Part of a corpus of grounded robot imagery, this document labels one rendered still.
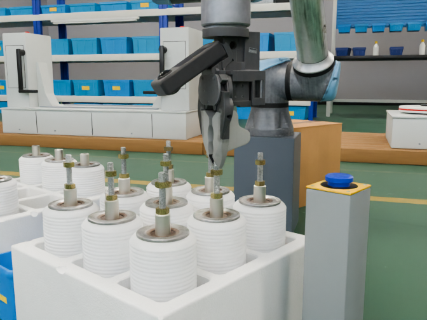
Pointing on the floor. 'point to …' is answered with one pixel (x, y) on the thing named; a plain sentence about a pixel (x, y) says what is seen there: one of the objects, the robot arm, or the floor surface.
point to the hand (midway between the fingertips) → (213, 160)
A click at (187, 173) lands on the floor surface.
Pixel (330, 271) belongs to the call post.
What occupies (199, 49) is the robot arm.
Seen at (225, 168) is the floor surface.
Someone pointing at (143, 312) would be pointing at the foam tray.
